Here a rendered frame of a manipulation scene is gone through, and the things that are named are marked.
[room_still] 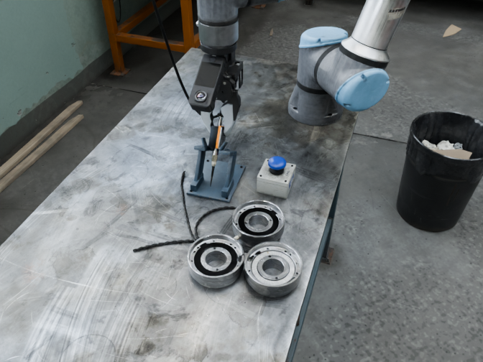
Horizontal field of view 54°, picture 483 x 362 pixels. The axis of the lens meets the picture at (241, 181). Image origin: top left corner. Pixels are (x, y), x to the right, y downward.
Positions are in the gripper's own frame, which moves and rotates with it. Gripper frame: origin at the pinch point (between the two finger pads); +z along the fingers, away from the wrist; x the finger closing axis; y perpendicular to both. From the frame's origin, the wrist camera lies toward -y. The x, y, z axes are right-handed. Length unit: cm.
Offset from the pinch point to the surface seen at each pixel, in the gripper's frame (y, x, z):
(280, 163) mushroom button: -1.0, -14.3, 4.7
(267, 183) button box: -3.6, -12.1, 8.8
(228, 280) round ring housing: -30.3, -11.7, 9.6
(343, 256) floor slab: 54, -34, 92
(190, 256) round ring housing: -27.3, -3.4, 9.2
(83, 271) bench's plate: -34.2, 15.9, 12.2
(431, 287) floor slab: 48, -68, 92
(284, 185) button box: -3.8, -16.1, 8.2
